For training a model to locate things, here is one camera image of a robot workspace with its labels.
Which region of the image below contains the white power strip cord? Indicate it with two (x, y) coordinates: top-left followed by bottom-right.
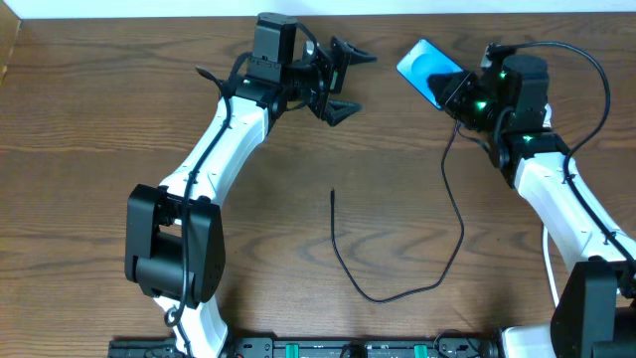
(541, 223), (562, 309)

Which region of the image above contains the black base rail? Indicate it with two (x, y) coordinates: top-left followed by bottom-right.
(106, 335), (503, 358)

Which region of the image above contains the black charger cable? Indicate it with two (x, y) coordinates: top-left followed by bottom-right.
(329, 121), (466, 304)

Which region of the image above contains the blue Galaxy smartphone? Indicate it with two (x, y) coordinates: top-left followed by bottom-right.
(396, 39), (463, 110)

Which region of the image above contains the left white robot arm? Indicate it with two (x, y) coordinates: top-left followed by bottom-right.
(124, 12), (376, 357)

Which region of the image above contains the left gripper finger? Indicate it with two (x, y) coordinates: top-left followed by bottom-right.
(322, 99), (362, 126)
(330, 36), (377, 65)

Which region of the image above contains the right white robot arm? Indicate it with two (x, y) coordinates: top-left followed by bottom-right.
(419, 54), (635, 357)

